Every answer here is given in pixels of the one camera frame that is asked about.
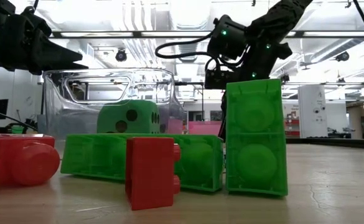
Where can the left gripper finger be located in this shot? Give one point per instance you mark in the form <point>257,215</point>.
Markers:
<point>63,66</point>
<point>54,53</point>

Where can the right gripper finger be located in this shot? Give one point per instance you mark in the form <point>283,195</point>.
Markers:
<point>224,118</point>

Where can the short green building block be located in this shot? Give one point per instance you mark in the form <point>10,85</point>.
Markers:
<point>256,140</point>

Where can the clear plastic bin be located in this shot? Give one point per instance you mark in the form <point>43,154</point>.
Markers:
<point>69,118</point>

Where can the green foam die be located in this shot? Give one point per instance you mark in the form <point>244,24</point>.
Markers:
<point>108,118</point>

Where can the small red building block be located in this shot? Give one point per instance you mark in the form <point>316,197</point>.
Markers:
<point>150,174</point>

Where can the long green building block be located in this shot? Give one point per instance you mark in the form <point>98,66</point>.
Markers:
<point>91,155</point>

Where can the large red building block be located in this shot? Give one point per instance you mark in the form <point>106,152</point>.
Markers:
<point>20,155</point>

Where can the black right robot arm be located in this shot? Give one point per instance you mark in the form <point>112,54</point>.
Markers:
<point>278,15</point>

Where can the pink plastic bin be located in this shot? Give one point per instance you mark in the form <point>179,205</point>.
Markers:
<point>206,127</point>

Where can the black ceiling spotlight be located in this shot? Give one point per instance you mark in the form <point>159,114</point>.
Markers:
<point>342,56</point>
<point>284,78</point>
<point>121,55</point>

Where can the white pillar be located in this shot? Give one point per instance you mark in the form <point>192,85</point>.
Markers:
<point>312,112</point>

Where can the small green bucket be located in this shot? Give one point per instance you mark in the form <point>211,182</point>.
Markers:
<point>17,130</point>

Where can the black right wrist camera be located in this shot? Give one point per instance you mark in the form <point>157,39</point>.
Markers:
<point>217,79</point>

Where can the black background rig frame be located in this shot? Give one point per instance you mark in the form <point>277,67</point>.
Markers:
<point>188,83</point>

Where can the black aluminium table frame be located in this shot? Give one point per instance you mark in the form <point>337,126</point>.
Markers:
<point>340,143</point>

